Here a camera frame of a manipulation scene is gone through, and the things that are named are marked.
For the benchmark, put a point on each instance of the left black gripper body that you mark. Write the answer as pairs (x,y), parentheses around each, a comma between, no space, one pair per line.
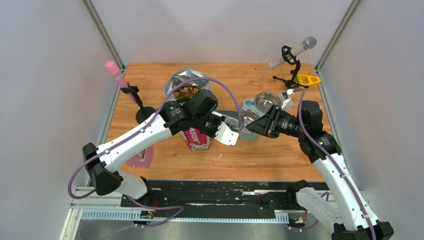
(207,123)

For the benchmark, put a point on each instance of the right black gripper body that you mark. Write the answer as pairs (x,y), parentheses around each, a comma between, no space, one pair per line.
(287,125)

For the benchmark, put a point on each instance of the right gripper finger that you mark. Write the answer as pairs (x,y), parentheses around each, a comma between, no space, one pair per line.
(266,121)
(266,132)

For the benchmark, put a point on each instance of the metal scoop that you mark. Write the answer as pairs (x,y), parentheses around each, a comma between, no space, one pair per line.
(231,118)

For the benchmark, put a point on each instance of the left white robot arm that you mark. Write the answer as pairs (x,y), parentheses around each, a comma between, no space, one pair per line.
(103,162)

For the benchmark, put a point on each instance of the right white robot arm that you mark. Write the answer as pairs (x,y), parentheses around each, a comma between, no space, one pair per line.
(352,218)

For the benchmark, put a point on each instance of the grey double pet feeder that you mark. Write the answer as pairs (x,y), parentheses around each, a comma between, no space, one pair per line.
(249,104)

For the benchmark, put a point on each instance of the front steel bowl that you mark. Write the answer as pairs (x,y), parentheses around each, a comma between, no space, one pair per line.
(249,116)

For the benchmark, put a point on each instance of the steel bowl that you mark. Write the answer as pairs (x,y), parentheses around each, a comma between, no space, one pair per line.
(249,116)
(265,100)

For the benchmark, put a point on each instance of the rear steel bowl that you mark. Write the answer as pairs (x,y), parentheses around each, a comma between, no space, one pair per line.
(265,100)

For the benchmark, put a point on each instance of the yellow plastic triangle toy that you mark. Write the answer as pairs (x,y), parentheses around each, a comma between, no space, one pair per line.
(306,80)

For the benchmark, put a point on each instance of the black tripod mic stand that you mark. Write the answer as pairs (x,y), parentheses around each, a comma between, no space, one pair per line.
(290,83)

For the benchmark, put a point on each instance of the glitter silver microphone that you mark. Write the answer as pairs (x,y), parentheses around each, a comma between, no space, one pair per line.
(298,49)

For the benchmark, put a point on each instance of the pink block holder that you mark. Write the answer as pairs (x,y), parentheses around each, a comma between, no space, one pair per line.
(142,159)

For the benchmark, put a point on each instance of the pink microphone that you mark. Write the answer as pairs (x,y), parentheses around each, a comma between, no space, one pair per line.
(114,70)

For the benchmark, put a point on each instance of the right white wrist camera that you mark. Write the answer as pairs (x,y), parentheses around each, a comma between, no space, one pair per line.
(287,102)

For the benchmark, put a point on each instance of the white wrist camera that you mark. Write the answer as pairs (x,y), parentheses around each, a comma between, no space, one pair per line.
(287,102)
(225,135)

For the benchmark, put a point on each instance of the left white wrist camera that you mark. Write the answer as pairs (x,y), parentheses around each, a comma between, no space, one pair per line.
(225,135)

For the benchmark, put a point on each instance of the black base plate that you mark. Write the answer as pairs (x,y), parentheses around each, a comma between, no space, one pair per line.
(208,199)

